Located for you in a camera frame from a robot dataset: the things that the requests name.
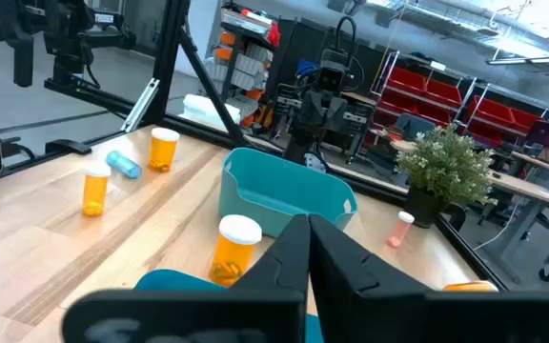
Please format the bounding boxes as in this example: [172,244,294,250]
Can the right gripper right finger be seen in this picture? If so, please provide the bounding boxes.
[309,213,549,343]

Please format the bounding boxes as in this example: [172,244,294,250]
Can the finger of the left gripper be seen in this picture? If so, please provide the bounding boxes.
[297,91,324,132]
[322,91,348,132]

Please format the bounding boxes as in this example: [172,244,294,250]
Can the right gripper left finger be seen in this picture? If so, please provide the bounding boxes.
[62,213,311,343]

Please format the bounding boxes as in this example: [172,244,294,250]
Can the large orange pill bottle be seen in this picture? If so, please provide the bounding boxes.
[208,213,263,289]
[441,280,499,293]
[149,127,181,173]

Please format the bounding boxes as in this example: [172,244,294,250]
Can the small pink pill bottle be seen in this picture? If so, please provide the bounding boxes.
[386,211,416,249]

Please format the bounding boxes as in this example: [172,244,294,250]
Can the small blue pill bottle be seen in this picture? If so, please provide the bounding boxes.
[105,150,143,180]

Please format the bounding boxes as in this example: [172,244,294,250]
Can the small white cap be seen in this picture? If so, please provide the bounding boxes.
[81,163,112,218]

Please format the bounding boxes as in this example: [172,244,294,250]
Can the teal plastic bin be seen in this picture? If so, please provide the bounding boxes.
[217,147,359,238]

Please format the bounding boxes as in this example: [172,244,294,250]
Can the shelf with grey orange bins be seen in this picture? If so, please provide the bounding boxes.
[206,3,281,135]

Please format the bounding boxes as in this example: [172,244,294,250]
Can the white plastic container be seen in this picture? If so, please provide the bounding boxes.
[178,93,242,130]

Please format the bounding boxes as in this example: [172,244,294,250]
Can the rack with red bins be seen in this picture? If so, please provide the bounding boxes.
[372,51,549,149]

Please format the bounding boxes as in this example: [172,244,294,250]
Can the potted green plant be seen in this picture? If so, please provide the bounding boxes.
[395,124,498,229]

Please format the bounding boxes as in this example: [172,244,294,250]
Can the wooden desk grey legs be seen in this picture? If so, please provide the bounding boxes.
[393,137,549,283]

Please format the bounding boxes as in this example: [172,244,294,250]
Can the long ceiling lamp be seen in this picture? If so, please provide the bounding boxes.
[486,54,549,67]

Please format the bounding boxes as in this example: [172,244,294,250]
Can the maroon laptop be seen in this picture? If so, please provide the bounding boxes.
[524,119,549,148]

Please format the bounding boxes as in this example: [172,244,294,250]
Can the black machinery cluster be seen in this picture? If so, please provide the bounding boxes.
[0,0,137,90]

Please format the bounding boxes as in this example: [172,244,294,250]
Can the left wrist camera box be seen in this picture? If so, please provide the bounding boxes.
[315,61,350,94]

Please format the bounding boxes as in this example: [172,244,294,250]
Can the blue coiled cable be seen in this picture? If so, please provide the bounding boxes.
[295,59,321,80]

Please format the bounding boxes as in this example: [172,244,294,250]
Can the silver metal bracket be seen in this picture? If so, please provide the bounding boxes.
[120,78,160,133]

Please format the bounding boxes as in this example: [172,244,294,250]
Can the black frame bracket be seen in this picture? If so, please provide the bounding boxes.
[45,139,92,156]

